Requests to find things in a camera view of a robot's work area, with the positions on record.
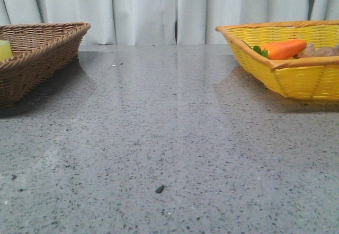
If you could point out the yellow tape roll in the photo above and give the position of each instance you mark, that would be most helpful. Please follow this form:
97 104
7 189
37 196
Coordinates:
5 50

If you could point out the small black debris piece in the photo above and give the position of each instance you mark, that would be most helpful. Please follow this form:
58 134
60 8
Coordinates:
160 189

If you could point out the white curtain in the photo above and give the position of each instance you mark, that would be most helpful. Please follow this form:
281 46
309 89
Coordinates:
162 22

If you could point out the orange toy carrot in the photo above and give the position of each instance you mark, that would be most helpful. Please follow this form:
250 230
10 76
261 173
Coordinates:
281 50

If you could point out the brown wicker basket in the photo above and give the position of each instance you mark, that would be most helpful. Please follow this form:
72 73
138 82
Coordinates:
39 50

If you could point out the yellow wicker basket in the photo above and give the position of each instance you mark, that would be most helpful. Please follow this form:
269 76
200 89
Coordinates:
313 78

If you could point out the beige ginger root toy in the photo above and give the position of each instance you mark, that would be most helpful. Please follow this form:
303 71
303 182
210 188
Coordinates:
311 51

